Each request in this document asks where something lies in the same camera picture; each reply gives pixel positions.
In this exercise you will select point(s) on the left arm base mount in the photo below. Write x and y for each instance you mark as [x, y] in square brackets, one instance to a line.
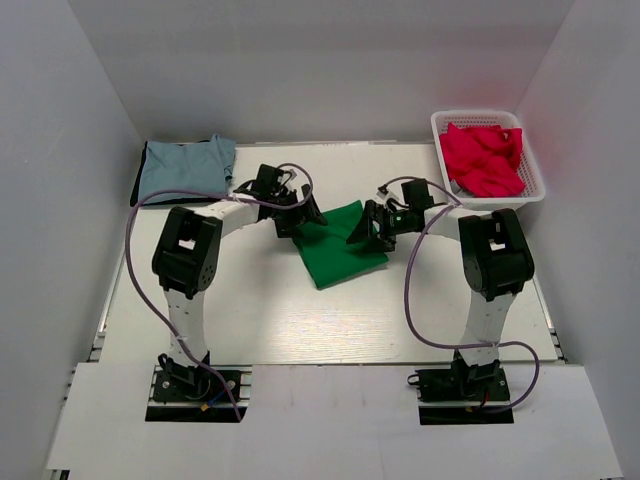
[171, 401]

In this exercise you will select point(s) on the light blue folded t shirt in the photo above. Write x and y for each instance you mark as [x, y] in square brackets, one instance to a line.
[205, 166]

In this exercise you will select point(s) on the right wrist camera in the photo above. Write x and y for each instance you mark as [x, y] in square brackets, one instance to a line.
[416, 195]

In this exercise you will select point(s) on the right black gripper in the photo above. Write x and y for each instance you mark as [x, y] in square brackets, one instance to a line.
[365, 231]

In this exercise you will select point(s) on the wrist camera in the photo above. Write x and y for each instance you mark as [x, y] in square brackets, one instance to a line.
[268, 181]
[416, 195]

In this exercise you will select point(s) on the white plastic basket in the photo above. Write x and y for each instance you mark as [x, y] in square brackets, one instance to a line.
[528, 170]

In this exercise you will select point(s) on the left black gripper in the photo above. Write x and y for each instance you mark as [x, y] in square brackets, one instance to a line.
[288, 227]

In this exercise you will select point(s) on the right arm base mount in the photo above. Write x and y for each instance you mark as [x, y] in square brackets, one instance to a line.
[442, 403]

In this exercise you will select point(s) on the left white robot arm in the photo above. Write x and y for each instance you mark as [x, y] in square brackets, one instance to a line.
[186, 260]

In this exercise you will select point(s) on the green t shirt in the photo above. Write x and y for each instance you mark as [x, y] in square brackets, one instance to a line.
[329, 260]

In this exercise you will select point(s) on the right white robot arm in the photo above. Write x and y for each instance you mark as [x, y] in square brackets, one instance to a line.
[496, 263]

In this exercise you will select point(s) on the red t shirt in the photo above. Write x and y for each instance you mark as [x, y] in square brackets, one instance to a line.
[484, 160]

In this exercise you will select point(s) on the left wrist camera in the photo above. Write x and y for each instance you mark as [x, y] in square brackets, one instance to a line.
[268, 181]

